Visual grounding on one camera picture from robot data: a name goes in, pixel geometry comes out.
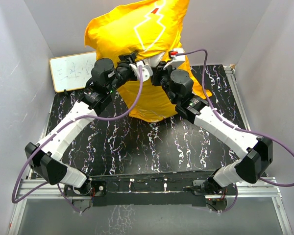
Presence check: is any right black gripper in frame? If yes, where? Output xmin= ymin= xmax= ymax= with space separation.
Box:
xmin=149 ymin=62 xmax=178 ymax=106

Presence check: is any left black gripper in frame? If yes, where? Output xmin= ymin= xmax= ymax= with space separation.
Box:
xmin=106 ymin=51 xmax=137 ymax=94

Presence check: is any white pillow insert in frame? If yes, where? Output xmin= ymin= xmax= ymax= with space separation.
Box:
xmin=143 ymin=52 xmax=164 ymax=68

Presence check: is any yellow Pikachu pillowcase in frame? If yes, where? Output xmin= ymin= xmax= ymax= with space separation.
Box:
xmin=84 ymin=0 xmax=206 ymax=122

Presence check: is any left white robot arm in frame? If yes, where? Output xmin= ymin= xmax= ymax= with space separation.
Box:
xmin=25 ymin=52 xmax=136 ymax=195

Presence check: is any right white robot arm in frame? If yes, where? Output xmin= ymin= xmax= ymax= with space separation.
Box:
xmin=151 ymin=66 xmax=273 ymax=194

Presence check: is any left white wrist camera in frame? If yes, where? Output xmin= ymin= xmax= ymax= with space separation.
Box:
xmin=129 ymin=60 xmax=153 ymax=82

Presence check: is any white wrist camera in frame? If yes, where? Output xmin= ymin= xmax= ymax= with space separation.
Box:
xmin=129 ymin=60 xmax=153 ymax=82
xmin=164 ymin=48 xmax=186 ymax=69

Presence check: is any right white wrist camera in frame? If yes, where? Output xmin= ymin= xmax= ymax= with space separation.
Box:
xmin=164 ymin=48 xmax=186 ymax=69

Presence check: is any small whiteboard wooden frame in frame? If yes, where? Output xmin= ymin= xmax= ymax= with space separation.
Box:
xmin=49 ymin=51 xmax=97 ymax=93

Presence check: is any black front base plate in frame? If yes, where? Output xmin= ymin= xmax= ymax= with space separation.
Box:
xmin=63 ymin=171 xmax=238 ymax=208

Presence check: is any aluminium frame rail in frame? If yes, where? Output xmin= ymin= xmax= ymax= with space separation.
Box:
xmin=7 ymin=65 xmax=294 ymax=235

